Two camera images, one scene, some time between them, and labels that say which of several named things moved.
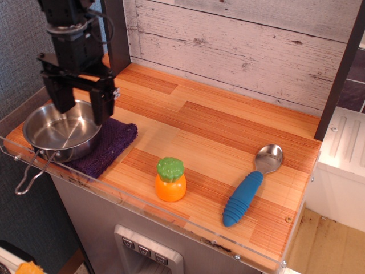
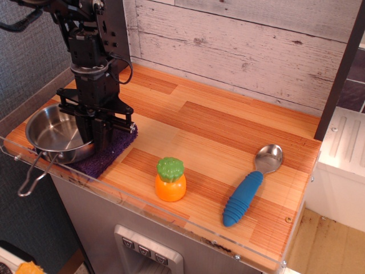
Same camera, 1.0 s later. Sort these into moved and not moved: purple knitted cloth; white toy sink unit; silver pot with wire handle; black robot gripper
Moved: black robot gripper
Not moved: white toy sink unit; purple knitted cloth; silver pot with wire handle
